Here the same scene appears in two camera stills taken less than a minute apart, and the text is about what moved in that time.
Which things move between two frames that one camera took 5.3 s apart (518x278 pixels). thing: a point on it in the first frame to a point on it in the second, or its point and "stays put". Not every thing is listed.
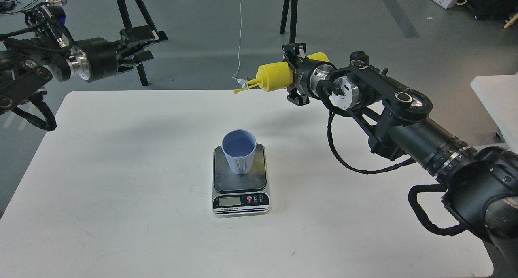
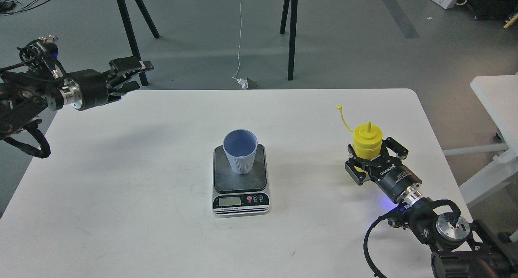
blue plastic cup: (240, 145) stays put
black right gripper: (308, 72) to (395, 178)
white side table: (499, 94) stays put
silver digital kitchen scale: (234, 194) stays put
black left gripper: (94, 59) to (89, 88)
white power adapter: (243, 82) stays put
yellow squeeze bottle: (276, 75) to (367, 140)
